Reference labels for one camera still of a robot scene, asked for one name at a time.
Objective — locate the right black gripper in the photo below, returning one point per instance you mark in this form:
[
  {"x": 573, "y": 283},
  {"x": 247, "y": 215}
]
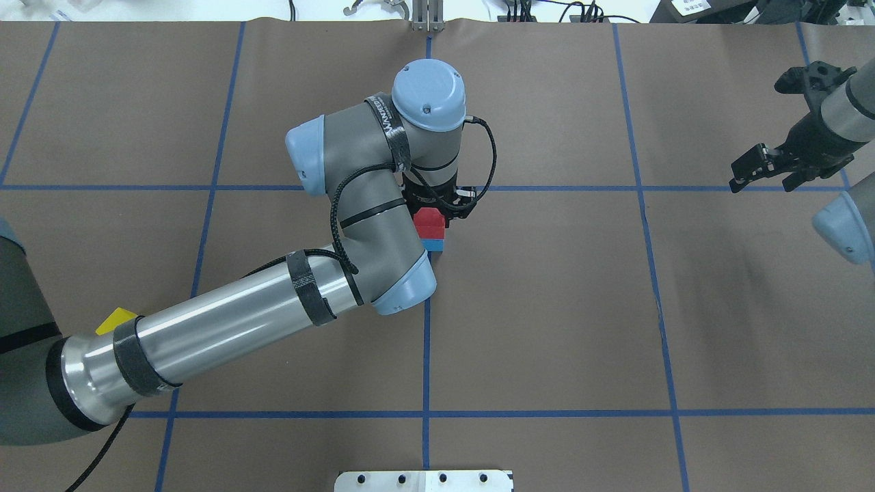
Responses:
[{"x": 811, "y": 132}]

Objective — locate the red cube block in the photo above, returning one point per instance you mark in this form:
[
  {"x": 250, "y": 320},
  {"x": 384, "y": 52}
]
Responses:
[{"x": 430, "y": 224}]

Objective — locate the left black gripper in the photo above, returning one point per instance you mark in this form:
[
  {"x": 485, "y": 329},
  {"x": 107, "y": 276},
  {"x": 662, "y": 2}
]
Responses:
[{"x": 425, "y": 197}]

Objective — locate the metal clamp at table edge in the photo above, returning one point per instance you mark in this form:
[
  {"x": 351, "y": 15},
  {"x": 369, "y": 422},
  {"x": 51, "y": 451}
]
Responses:
[{"x": 427, "y": 15}]

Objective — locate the blue cube block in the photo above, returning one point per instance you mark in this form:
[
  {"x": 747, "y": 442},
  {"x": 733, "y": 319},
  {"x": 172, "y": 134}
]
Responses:
[{"x": 433, "y": 245}]

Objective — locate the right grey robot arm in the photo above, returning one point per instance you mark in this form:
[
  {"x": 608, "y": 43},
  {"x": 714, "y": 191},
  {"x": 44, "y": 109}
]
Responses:
[{"x": 838, "y": 123}]

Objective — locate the yellow cube block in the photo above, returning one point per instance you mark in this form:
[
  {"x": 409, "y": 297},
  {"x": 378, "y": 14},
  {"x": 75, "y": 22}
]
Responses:
[{"x": 118, "y": 317}]

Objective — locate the white metal camera stand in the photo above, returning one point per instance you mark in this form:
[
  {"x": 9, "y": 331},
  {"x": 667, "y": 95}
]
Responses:
[{"x": 426, "y": 480}]

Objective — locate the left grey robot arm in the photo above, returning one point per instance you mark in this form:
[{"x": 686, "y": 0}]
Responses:
[{"x": 378, "y": 163}]

